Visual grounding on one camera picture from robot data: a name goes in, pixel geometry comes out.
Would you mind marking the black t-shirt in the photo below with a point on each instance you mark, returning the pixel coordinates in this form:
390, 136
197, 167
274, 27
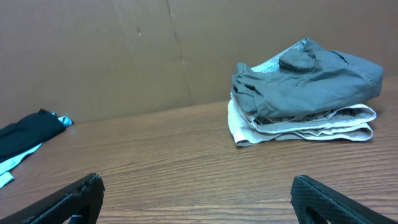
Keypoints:
28, 132

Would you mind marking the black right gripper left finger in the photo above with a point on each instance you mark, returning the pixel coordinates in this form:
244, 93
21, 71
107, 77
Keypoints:
79, 202

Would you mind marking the beige folded garment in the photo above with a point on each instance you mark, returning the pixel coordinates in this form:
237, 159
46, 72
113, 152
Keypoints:
349, 122

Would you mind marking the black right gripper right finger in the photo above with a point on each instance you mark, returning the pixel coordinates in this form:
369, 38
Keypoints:
316, 203

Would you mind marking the light blue printed t-shirt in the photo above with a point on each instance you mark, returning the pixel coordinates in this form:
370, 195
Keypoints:
13, 162

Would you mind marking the grey folded shorts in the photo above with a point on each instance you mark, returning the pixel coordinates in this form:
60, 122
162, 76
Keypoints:
307, 81

